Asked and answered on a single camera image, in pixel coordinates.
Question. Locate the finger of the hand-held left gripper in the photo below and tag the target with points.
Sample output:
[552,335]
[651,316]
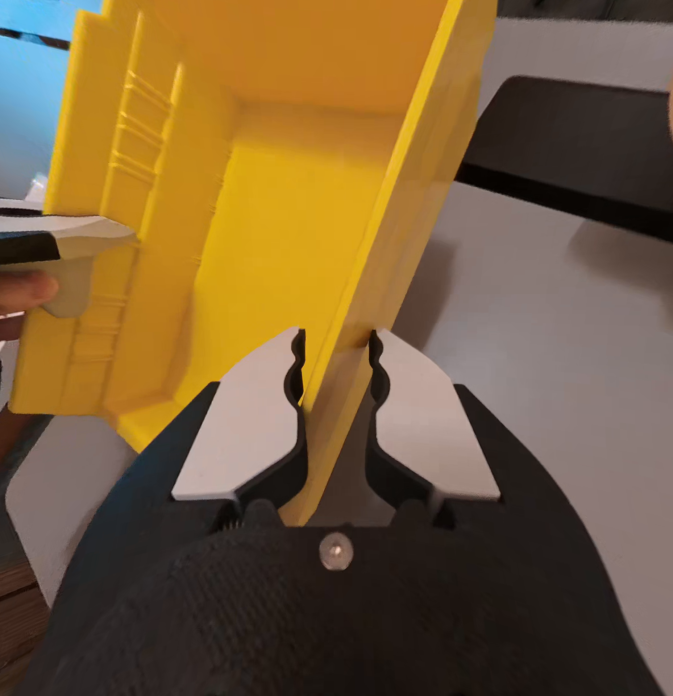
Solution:
[10,204]
[70,234]

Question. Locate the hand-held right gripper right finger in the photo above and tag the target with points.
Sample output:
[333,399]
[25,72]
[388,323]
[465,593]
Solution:
[434,429]

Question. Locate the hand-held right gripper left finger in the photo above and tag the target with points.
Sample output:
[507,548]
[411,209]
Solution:
[249,424]

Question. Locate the yellow plastic box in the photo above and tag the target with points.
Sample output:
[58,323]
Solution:
[271,217]

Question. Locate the person's left hand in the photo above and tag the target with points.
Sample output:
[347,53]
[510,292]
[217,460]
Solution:
[15,291]

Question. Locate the black mat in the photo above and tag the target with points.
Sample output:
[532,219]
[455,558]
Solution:
[575,147]

